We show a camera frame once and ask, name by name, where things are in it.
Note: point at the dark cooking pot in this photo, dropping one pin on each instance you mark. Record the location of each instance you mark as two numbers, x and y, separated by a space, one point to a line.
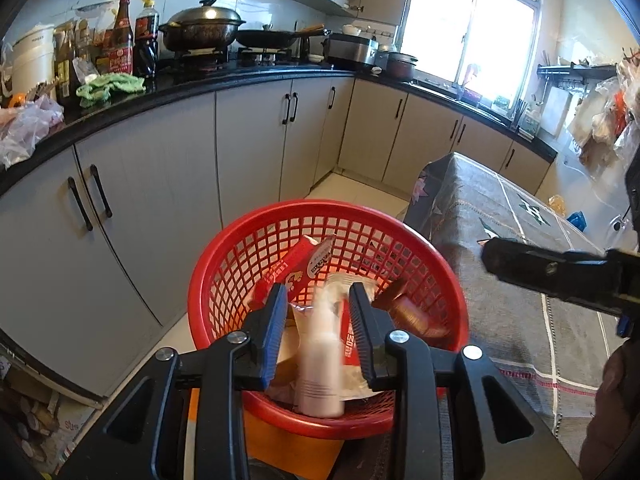
401 66

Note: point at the black wall rack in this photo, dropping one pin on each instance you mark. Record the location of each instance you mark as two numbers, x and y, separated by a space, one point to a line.
574 71

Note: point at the green cloth rag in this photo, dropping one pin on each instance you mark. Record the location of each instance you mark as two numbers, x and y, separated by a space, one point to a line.
99 89

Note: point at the silver rice cooker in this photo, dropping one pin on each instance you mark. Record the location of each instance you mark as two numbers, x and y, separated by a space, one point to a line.
348 49

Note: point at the dark soy sauce bottle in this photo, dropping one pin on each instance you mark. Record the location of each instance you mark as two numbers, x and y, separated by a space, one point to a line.
146 30

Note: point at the person's right hand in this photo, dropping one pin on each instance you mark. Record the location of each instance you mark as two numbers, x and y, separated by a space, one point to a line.
611 421

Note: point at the orange medicine box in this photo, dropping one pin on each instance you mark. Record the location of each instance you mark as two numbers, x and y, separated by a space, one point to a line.
347 334

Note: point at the red snack package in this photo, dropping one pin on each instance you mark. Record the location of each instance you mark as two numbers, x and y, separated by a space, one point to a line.
295 270

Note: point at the red label sauce bottle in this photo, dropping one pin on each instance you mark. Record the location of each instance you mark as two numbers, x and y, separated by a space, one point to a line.
122 41

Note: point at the blue plastic bag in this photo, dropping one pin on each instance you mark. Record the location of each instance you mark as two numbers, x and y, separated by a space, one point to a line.
578 220

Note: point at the black frying pan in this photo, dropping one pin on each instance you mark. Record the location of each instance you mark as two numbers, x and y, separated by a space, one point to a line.
270 39

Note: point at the white cloth glove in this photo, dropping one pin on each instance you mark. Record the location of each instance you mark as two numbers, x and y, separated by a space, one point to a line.
336 286

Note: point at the steel wok with lid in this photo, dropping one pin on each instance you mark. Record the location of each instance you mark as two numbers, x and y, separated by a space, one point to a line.
206 27

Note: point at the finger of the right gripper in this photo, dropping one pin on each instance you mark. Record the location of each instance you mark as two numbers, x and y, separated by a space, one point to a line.
608 283

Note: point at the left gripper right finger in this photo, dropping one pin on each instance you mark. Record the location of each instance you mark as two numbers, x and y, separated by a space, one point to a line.
495 434

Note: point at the yellow round container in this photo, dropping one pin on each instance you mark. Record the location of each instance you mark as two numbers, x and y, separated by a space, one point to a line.
406 315

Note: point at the white electric cooker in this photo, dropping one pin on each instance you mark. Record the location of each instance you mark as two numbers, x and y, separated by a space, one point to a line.
33 59

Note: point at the white spray bottle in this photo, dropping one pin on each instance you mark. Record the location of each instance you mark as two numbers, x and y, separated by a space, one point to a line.
319 385

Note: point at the red plastic mesh basket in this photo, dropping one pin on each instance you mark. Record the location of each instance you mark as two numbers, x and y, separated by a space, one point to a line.
367 242

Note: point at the yellow plastic bag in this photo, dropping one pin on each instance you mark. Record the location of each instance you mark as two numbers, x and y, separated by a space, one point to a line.
557 204

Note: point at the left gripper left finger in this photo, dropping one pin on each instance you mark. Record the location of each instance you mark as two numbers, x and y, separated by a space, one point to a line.
142 433

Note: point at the clear plastic bag on counter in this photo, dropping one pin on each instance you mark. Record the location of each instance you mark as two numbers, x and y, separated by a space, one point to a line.
22 128

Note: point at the hanging plastic bags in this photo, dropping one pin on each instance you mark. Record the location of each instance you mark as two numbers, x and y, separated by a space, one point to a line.
606 125

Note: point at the orange stool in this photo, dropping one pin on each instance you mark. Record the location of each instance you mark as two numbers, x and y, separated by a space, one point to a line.
306 457

